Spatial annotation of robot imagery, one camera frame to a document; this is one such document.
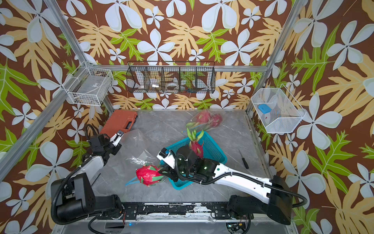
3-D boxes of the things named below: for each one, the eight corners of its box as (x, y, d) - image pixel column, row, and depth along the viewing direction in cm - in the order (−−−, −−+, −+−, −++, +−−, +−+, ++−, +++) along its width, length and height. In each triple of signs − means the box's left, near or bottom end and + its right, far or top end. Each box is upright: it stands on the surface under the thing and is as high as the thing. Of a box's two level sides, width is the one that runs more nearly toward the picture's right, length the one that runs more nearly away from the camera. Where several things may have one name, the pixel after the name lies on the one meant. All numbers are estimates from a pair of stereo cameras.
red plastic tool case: (103, 136, 105) (100, 132, 101) (113, 113, 120) (111, 109, 116) (131, 136, 105) (129, 132, 101) (137, 113, 120) (136, 109, 116)
